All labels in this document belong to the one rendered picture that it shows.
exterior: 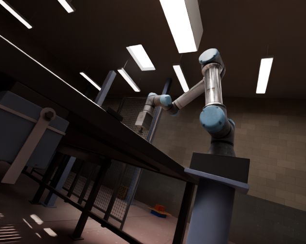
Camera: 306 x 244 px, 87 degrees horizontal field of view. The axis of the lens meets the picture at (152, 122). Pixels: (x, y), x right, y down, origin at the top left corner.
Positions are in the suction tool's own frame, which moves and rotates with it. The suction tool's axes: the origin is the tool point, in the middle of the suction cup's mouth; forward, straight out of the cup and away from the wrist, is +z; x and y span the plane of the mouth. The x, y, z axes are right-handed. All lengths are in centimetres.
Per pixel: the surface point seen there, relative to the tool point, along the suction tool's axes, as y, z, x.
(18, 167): 65, 32, 36
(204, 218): -3, 34, 51
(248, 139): -469, -183, -4
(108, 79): -54, -117, -177
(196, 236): -3, 41, 49
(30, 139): 66, 26, 36
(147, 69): -252, -341, -323
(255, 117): -471, -261, 9
